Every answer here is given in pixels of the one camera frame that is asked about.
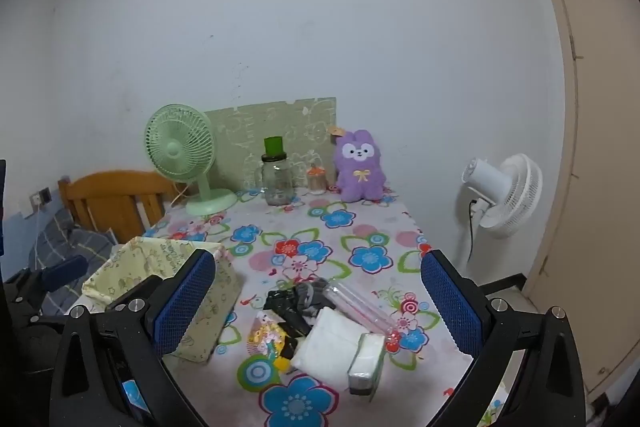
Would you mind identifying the green desk fan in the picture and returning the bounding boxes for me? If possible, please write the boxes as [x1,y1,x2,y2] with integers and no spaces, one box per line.
[145,104,238,219]

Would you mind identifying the blue plaid bedding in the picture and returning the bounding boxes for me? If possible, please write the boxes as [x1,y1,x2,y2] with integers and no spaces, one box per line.
[0,207,116,318]

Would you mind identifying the black plastic bag roll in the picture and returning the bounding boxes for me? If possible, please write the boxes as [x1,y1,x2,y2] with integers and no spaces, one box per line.
[263,279,321,338]

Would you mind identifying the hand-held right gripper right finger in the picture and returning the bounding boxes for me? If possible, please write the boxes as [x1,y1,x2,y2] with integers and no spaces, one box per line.
[420,249,586,427]

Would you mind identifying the tissue packet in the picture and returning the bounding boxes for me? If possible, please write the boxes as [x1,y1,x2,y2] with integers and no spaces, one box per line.
[347,332,387,400]

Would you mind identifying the white standing fan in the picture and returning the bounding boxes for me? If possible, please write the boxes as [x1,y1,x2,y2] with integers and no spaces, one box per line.
[461,153,543,239]

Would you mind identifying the clear plastic tube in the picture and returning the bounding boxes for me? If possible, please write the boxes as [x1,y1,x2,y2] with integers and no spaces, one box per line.
[322,279,401,335]

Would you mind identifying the white fan cable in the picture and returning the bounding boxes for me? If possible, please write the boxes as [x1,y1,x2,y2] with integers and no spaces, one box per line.
[169,182,193,208]

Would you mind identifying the beige door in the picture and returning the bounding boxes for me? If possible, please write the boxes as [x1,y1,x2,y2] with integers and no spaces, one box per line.
[515,0,640,408]

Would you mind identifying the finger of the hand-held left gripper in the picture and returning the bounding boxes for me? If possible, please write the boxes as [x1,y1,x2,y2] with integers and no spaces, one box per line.
[0,256,89,328]

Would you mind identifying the purple plush bunny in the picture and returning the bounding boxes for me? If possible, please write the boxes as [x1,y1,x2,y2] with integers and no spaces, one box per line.
[330,127,388,204]

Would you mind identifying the grey knitted gloves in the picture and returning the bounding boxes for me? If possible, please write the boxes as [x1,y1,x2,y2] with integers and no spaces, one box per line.
[295,279,333,313]

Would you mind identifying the colourful cartoon packet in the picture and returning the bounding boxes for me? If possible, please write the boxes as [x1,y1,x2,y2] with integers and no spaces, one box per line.
[247,312,286,360]

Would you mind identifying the yellow patterned fabric storage box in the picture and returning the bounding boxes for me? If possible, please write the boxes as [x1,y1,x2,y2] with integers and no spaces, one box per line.
[81,237,241,363]

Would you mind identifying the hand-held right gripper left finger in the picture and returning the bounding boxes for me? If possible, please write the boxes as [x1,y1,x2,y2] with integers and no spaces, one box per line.
[50,249,221,427]

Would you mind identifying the yellow and black sponge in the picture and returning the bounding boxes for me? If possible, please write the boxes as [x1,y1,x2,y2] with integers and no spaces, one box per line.
[275,332,301,373]

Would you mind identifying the glass jar with green lid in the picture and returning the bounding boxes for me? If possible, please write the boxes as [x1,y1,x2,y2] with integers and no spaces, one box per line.
[255,136,296,206]

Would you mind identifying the white cloth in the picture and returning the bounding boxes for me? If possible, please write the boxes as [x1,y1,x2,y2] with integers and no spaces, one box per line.
[290,306,368,390]

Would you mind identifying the green patterned cardboard panel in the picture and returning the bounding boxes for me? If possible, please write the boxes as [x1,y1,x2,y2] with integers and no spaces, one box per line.
[202,97,338,192]

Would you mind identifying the floral tablecloth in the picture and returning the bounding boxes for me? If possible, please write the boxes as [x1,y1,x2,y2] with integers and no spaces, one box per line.
[65,187,506,427]

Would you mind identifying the small cotton swab bottle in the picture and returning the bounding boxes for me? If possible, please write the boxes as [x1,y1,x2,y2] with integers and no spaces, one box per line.
[306,163,328,195]

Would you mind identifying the black fan power cable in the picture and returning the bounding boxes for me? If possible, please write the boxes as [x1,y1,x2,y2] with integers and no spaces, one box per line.
[467,199,481,265]

